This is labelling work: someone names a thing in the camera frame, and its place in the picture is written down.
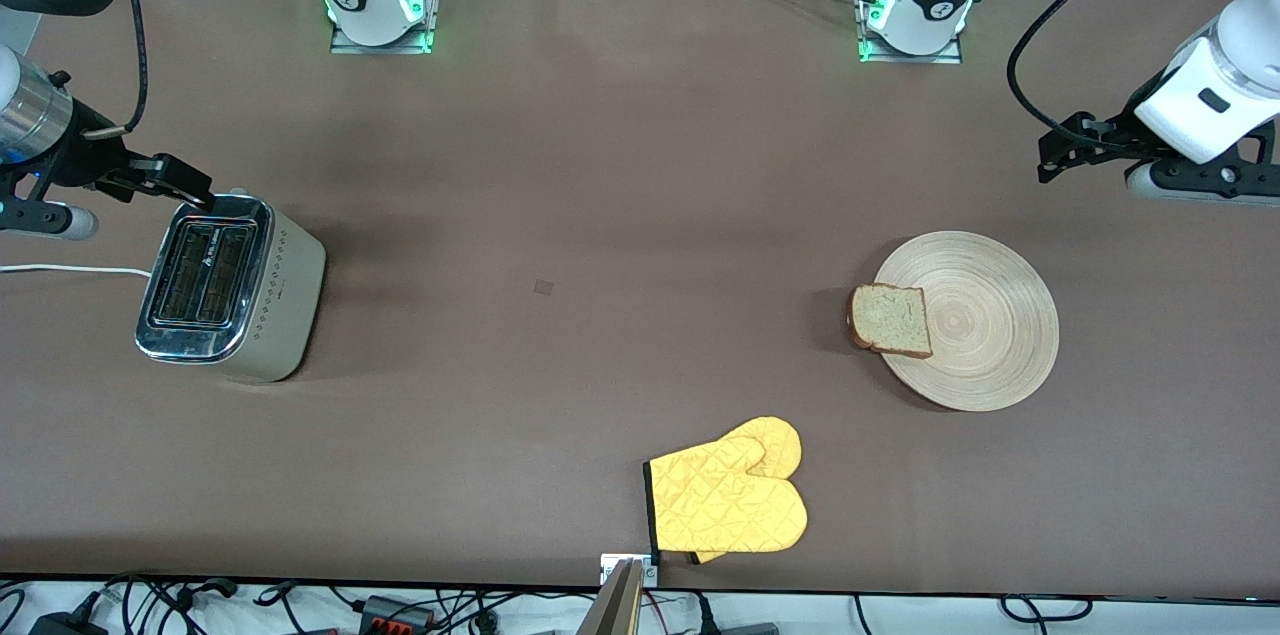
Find black box orange connectors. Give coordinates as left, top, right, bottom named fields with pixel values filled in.
left=358, top=595, right=437, bottom=632

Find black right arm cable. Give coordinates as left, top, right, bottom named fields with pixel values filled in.
left=85, top=0, right=149, bottom=138

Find silver two-slot toaster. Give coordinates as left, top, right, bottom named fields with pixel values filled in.
left=135, top=190, right=328, bottom=384

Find round wooden plate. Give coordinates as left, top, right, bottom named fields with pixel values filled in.
left=873, top=231, right=1060, bottom=413

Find white toaster power cord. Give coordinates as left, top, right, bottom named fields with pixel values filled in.
left=0, top=263, right=153, bottom=279

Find black power adapter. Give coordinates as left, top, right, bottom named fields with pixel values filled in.
left=28, top=612, right=109, bottom=635

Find small metal bracket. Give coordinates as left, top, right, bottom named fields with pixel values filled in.
left=600, top=553, right=659, bottom=588

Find black cable connector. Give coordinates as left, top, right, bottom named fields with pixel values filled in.
left=175, top=577, right=239, bottom=608

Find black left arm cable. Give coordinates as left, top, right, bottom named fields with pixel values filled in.
left=1006, top=0, right=1191, bottom=156

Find brown bread slice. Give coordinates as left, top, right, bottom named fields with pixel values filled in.
left=847, top=282, right=934, bottom=360

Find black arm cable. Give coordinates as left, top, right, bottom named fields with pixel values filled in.
left=1006, top=0, right=1191, bottom=156
left=85, top=0, right=149, bottom=138

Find aluminium profile bar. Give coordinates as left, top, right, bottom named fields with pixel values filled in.
left=575, top=558, right=646, bottom=635

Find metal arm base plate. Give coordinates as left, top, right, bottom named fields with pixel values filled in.
left=330, top=0, right=434, bottom=55
left=858, top=0, right=964, bottom=65

